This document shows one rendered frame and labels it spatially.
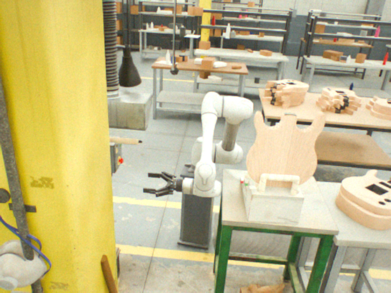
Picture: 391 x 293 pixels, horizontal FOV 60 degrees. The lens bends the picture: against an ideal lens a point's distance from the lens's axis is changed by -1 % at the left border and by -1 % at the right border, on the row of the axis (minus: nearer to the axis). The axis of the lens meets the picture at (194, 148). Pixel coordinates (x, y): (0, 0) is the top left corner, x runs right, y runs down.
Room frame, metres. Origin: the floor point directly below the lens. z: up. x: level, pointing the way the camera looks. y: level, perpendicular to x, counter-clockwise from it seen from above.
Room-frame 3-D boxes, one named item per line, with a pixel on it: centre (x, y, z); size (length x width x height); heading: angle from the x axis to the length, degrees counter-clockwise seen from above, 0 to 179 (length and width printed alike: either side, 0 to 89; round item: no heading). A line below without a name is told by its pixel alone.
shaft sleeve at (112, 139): (1.71, 0.40, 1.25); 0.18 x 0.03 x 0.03; 87
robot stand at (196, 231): (2.44, -0.06, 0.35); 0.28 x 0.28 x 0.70; 79
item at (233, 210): (1.75, -0.49, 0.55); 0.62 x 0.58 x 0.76; 87
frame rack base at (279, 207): (1.55, -0.44, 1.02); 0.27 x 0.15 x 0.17; 91
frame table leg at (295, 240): (1.98, -0.78, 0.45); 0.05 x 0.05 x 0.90; 87
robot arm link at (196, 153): (2.44, -0.07, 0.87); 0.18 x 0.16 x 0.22; 88
